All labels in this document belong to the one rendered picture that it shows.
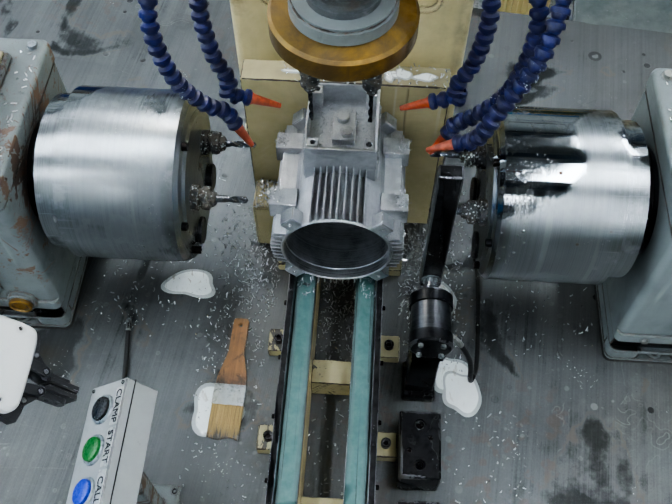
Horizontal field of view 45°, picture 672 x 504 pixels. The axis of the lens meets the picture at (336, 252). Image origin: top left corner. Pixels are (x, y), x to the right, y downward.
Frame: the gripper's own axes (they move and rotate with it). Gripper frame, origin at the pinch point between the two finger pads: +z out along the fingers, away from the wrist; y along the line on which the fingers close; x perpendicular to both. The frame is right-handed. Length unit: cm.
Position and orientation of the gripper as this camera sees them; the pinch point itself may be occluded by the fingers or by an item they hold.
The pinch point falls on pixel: (56, 391)
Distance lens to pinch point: 100.1
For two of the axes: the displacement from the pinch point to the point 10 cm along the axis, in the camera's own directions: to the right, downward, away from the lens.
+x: -7.7, 2.9, 5.7
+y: 0.6, -8.5, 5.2
